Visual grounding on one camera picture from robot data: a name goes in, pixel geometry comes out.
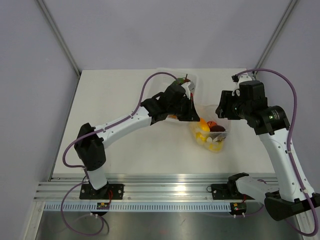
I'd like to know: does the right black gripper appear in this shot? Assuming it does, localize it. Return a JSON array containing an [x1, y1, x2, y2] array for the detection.
[[215, 90, 251, 120]]

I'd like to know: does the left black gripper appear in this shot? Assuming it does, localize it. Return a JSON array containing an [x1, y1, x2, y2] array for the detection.
[[167, 96, 200, 121]]

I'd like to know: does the red lychee bunch with leaves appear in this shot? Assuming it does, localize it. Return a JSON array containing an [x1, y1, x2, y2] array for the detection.
[[174, 74, 191, 86]]

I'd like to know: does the red tomato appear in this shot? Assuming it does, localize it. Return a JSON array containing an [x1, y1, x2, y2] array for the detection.
[[207, 121, 217, 128]]

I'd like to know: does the yellow bell pepper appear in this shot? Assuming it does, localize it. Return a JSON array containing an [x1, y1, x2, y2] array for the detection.
[[192, 131, 209, 145]]

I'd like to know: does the dark red plum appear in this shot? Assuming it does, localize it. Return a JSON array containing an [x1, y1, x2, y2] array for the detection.
[[210, 125, 226, 133]]

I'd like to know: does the clear zip top bag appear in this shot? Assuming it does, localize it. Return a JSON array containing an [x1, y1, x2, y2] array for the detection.
[[189, 104, 231, 149]]

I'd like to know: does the orange mango piece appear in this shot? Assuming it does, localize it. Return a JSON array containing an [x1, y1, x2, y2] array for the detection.
[[198, 118, 210, 132]]

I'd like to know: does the yellow lemon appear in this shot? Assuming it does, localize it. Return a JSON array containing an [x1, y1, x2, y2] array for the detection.
[[205, 142, 224, 153]]

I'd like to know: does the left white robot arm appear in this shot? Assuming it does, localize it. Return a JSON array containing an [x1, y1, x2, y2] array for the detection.
[[74, 81, 200, 199]]

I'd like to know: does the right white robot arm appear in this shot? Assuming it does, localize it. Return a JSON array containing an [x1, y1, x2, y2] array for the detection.
[[215, 80, 320, 221]]

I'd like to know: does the white plastic basket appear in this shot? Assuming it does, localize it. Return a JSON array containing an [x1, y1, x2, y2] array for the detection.
[[144, 67, 200, 113]]

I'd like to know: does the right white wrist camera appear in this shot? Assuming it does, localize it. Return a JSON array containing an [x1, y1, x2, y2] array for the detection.
[[231, 74, 253, 97]]

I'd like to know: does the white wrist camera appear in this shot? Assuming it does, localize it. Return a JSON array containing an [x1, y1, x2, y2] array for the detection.
[[231, 74, 253, 97], [182, 81, 196, 100]]

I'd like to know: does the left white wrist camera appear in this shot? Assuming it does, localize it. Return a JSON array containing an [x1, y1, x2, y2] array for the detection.
[[182, 81, 196, 100]]

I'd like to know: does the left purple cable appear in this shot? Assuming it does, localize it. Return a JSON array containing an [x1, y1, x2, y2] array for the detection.
[[60, 71, 177, 236]]

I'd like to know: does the aluminium mounting rail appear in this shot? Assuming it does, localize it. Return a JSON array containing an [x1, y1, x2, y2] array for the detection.
[[33, 173, 306, 204]]

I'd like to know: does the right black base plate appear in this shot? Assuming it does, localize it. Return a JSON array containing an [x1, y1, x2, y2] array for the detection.
[[206, 183, 254, 201]]

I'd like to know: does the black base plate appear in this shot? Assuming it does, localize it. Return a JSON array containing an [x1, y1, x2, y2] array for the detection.
[[206, 183, 254, 201], [79, 183, 124, 200]]

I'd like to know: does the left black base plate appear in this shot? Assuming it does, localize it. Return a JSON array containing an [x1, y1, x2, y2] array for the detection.
[[79, 183, 124, 200]]

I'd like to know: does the white slotted cable duct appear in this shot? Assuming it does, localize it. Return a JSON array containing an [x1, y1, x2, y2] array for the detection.
[[44, 201, 231, 213]]

